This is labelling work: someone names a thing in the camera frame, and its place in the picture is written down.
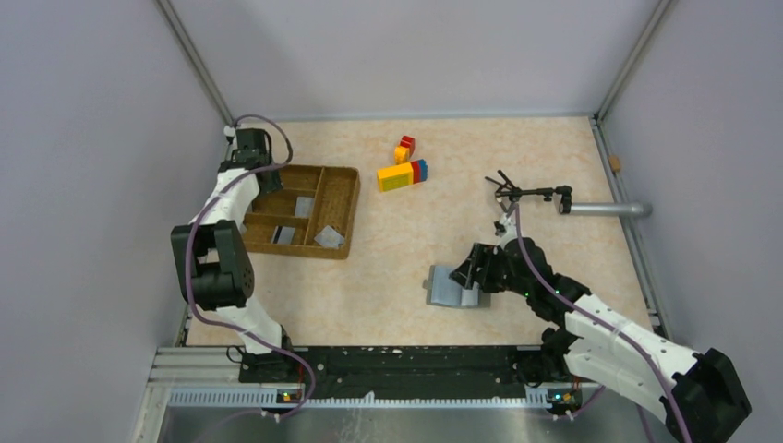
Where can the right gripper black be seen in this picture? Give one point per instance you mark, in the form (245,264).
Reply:
(481,256)

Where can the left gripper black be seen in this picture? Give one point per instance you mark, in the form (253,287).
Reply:
(273,184)

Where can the grey card holder wallet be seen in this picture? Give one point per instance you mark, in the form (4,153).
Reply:
(443,291)

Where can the grey card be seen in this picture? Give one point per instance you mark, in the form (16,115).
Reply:
(330,238)
(304,207)

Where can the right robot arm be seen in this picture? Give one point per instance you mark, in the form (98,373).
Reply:
(697,396)

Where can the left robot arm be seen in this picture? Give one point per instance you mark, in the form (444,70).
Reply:
(213,267)

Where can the card with stripe front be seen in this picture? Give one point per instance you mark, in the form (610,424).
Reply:
(283,235)

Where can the brown woven tray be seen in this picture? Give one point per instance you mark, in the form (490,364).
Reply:
(335,189)

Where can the red blue toy block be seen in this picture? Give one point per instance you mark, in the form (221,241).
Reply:
(419,171)

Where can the yellow toy block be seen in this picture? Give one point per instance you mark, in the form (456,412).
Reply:
(395,177)

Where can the small red yellow block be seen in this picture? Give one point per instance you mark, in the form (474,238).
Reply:
(404,150)

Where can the silver metal tube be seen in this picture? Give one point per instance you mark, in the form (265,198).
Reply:
(620,210)

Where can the small wooden cork piece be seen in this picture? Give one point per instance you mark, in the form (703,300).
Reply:
(614,163)

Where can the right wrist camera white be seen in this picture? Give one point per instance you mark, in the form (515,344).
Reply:
(504,225)

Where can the black tripod camera mount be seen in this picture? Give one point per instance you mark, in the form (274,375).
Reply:
(507,192)

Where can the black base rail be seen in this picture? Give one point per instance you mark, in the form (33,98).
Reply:
(413,372)

